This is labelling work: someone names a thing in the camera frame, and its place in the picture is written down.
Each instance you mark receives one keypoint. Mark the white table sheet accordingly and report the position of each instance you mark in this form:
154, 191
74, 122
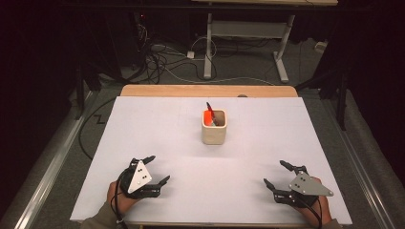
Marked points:
248, 165

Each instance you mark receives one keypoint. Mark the white power adapter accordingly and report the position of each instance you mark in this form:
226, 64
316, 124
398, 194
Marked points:
190, 54

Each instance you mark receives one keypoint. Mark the cream square pen holder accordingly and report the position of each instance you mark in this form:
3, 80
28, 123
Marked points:
214, 135

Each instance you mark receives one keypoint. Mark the person's right hand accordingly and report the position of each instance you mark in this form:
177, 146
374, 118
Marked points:
318, 211

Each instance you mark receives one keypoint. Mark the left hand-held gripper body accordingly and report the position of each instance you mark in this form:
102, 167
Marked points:
138, 179

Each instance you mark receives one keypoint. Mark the small white box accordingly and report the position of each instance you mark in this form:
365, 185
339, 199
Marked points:
321, 46

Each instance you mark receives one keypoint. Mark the person's left hand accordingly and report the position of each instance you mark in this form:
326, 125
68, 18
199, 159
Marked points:
119, 202

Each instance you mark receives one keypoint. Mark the green and white glue stick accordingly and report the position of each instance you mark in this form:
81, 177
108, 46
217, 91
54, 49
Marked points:
212, 124

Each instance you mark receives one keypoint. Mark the white metal desk frame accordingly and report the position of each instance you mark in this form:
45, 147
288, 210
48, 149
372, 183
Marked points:
248, 28

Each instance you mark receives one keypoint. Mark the orange highlighter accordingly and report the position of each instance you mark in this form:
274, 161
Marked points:
208, 117

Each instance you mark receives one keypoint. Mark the grey metal floor rail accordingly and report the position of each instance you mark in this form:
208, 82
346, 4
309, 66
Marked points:
363, 178
51, 171

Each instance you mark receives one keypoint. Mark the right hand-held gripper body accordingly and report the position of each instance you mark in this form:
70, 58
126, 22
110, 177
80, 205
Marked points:
307, 187

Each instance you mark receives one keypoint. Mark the red pen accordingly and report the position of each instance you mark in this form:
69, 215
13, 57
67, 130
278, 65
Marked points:
212, 114

